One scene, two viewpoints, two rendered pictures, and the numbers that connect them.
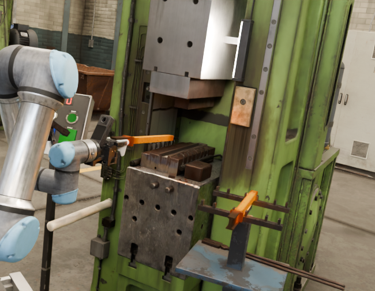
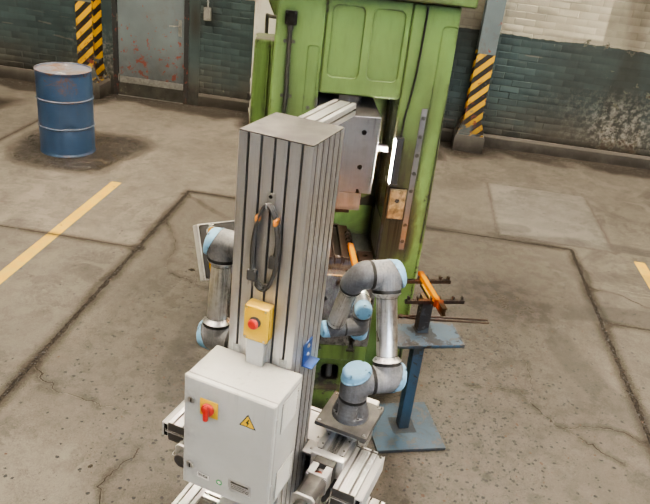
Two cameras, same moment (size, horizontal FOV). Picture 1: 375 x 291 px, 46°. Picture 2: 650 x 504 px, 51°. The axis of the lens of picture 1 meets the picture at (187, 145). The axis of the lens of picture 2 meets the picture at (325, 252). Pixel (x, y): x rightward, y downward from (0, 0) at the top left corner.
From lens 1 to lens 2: 2.33 m
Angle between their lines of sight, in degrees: 32
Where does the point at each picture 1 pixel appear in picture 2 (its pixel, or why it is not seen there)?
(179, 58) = (350, 178)
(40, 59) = (392, 272)
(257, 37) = (406, 149)
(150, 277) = (335, 352)
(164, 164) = (338, 263)
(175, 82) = (347, 198)
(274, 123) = (421, 213)
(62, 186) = (364, 329)
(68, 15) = not seen: outside the picture
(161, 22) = not seen: hidden behind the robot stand
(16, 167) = (393, 340)
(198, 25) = (367, 152)
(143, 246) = not seen: hidden behind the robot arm
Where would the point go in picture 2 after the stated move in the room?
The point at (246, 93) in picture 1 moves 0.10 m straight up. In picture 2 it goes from (399, 194) to (402, 177)
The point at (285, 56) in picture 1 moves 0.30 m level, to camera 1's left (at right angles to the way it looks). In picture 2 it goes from (430, 162) to (382, 166)
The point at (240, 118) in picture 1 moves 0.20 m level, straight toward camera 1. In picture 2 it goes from (395, 214) to (413, 229)
